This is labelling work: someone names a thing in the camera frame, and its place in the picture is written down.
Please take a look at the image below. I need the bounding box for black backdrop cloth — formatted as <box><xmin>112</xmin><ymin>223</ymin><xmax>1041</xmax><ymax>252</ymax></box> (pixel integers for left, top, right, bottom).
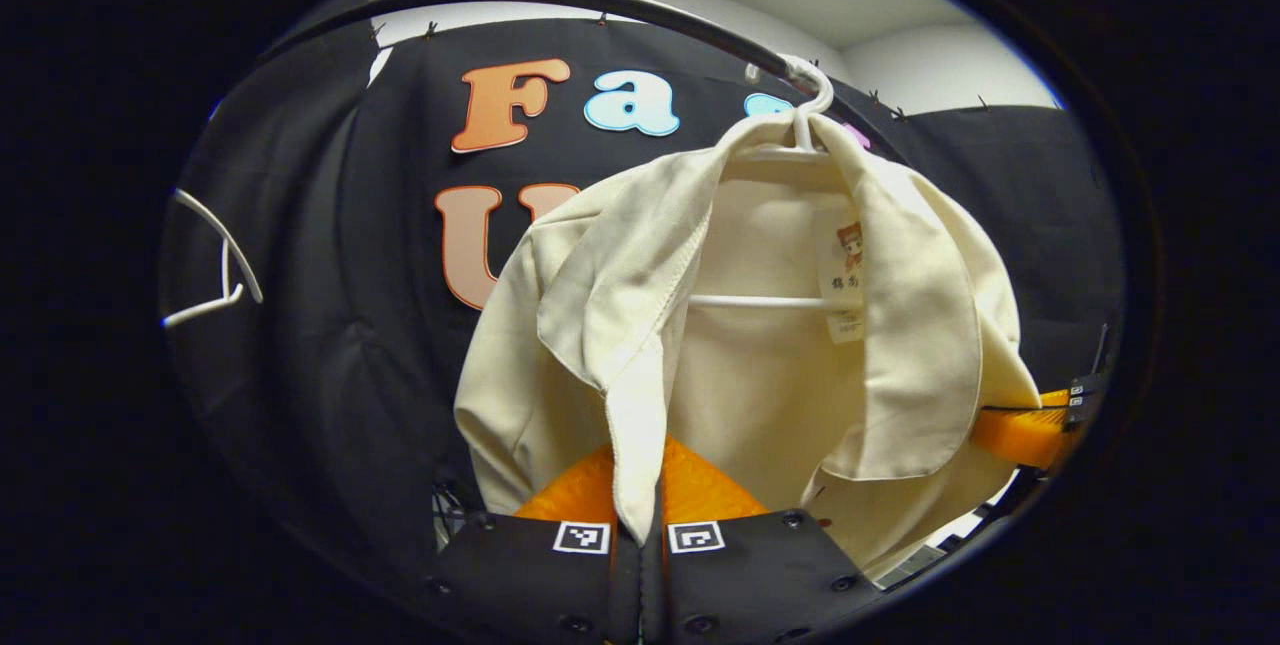
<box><xmin>160</xmin><ymin>17</ymin><xmax>1126</xmax><ymax>566</ymax></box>

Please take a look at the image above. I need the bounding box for white plastic hanger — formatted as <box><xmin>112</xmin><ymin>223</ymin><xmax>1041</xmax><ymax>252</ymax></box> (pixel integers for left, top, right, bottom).
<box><xmin>160</xmin><ymin>187</ymin><xmax>265</xmax><ymax>330</ymax></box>
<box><xmin>688</xmin><ymin>55</ymin><xmax>851</xmax><ymax>311</ymax></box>

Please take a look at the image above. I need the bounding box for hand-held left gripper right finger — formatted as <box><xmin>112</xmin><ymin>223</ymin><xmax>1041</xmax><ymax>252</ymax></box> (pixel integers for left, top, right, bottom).
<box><xmin>645</xmin><ymin>435</ymin><xmax>886</xmax><ymax>645</ymax></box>

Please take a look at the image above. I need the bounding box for black cable bundle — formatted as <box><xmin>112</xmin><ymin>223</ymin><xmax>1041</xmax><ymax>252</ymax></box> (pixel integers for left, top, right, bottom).
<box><xmin>432</xmin><ymin>480</ymin><xmax>491</xmax><ymax>538</ymax></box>

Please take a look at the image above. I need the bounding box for cream jacket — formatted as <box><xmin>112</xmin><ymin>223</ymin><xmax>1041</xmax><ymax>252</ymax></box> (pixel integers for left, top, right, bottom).
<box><xmin>453</xmin><ymin>110</ymin><xmax>1043</xmax><ymax>581</ymax></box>

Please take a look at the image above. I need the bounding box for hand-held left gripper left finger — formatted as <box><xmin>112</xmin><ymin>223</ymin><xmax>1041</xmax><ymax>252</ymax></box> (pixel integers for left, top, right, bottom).
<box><xmin>430</xmin><ymin>445</ymin><xmax>641</xmax><ymax>645</ymax></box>

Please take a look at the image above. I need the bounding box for white ribbed plastic box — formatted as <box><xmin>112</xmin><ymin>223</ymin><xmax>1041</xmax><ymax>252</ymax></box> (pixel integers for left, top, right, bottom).
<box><xmin>872</xmin><ymin>505</ymin><xmax>991</xmax><ymax>591</ymax></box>

